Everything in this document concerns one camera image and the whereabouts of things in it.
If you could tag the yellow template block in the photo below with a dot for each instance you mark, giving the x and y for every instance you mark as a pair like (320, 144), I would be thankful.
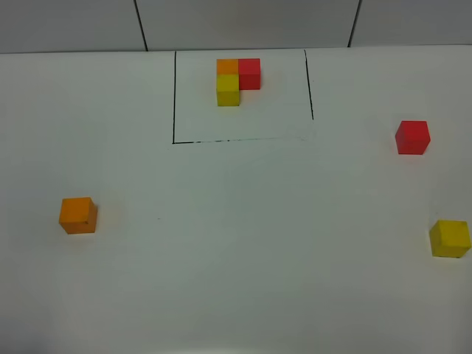
(227, 90)

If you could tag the red template block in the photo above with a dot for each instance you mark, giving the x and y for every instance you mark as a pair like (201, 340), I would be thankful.
(249, 70)

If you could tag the orange template block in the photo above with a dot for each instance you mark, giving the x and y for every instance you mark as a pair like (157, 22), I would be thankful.
(227, 67)

